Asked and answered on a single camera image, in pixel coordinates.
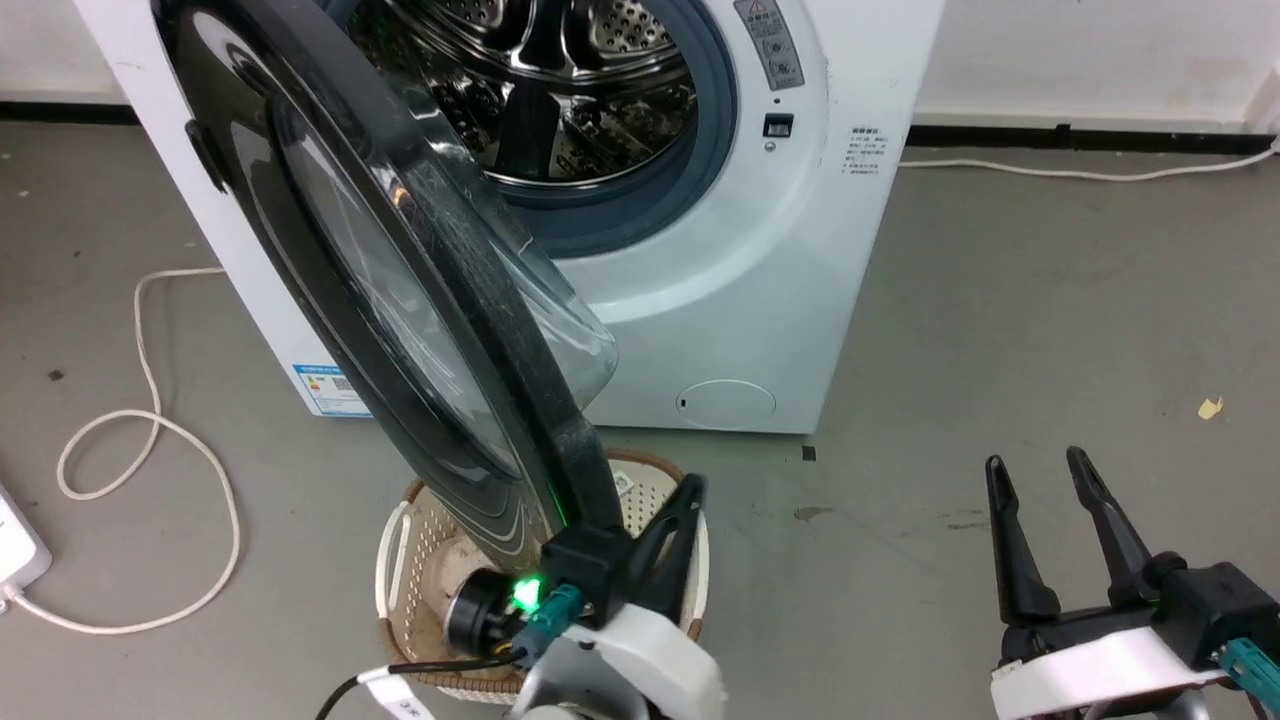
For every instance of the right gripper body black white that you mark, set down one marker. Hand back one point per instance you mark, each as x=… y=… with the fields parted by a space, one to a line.
x=1100 y=665

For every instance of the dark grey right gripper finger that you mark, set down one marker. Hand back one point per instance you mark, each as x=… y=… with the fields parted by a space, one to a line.
x=1115 y=530
x=1020 y=570

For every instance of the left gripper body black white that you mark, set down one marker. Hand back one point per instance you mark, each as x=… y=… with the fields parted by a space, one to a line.
x=650 y=650

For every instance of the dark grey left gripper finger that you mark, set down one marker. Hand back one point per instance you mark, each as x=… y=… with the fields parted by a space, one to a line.
x=668 y=555

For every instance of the black round washing machine door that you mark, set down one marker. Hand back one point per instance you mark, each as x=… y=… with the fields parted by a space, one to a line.
x=330 y=250

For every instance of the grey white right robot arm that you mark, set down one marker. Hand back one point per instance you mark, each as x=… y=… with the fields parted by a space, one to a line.
x=1130 y=710

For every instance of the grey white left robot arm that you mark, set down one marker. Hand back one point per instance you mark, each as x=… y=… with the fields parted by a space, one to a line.
x=570 y=695

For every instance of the white front-load washing machine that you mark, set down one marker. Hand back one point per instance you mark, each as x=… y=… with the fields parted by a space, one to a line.
x=760 y=300

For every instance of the blue-grey rubber door gasket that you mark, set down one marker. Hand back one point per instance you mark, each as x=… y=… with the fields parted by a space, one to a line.
x=716 y=130

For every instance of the small yellow paper scrap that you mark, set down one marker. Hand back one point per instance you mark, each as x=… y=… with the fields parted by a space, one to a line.
x=1210 y=408

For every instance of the beige plastic laundry basket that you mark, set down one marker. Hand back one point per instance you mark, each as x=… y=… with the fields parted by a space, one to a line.
x=420 y=560

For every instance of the blue energy label sticker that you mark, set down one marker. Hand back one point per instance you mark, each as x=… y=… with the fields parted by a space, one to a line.
x=325 y=388

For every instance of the steel perforated washer drum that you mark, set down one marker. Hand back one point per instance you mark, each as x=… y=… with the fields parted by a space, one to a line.
x=600 y=60

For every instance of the white power strip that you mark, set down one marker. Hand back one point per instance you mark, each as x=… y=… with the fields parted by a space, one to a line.
x=15 y=545

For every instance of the round black left wrist camera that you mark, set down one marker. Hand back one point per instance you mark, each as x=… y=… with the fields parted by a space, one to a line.
x=478 y=610

